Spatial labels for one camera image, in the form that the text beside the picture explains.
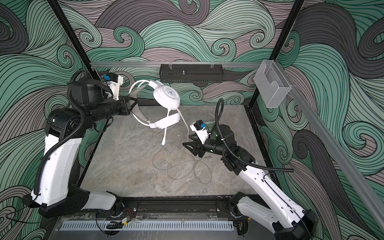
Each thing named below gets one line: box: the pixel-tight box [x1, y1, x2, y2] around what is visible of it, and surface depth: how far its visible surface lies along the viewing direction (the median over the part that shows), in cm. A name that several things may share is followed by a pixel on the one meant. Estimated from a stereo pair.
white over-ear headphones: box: [129, 80, 182, 129], surface depth 49 cm
